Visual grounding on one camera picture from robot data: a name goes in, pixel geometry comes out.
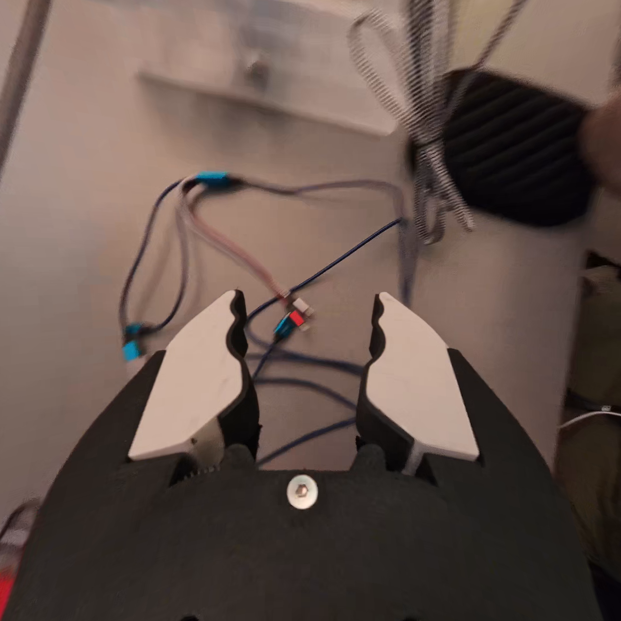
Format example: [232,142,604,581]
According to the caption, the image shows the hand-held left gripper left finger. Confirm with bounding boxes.
[127,289,261,467]

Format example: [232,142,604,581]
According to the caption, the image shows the black white braided usb-c cable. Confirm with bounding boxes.
[348,0,529,245]

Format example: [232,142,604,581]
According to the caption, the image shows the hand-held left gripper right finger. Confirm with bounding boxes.
[355,292,481,477]

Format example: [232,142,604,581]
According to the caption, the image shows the clear plastic container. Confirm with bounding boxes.
[137,0,399,140]

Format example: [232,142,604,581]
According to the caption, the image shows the person's right hand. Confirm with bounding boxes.
[580,94,621,191]

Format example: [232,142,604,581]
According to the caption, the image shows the person's olive clothing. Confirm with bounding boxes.
[553,251,621,585]

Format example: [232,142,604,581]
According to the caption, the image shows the grey metal pole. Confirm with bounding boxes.
[0,0,53,181]

